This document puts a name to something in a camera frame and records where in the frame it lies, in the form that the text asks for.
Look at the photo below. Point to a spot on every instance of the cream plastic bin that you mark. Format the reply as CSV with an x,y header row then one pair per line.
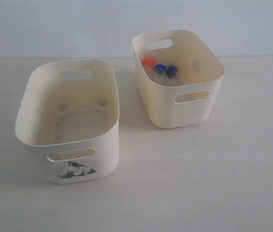
x,y
178,106

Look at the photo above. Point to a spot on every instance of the orange-capped clear tube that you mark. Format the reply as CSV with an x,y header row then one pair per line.
x,y
148,66

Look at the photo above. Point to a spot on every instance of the white bin with sticker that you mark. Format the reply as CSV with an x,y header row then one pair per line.
x,y
69,120

